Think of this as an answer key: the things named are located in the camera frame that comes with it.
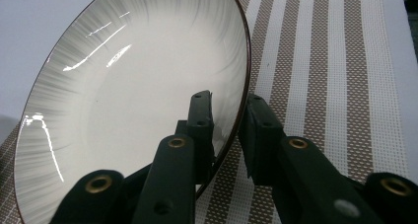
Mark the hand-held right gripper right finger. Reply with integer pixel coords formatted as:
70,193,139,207
238,94,385,224

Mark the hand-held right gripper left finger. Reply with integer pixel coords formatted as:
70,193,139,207
131,90,216,224

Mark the white plate with dark rim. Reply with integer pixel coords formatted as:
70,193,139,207
13,0,252,224

